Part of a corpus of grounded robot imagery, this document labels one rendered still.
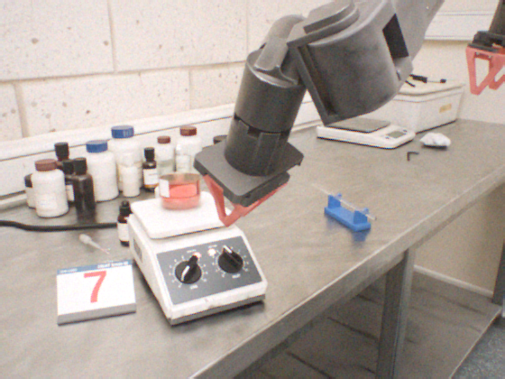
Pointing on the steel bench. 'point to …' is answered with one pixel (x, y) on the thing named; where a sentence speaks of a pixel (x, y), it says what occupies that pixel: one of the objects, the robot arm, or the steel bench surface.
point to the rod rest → (357, 222)
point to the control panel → (168, 262)
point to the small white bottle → (129, 174)
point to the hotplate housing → (147, 256)
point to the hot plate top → (170, 226)
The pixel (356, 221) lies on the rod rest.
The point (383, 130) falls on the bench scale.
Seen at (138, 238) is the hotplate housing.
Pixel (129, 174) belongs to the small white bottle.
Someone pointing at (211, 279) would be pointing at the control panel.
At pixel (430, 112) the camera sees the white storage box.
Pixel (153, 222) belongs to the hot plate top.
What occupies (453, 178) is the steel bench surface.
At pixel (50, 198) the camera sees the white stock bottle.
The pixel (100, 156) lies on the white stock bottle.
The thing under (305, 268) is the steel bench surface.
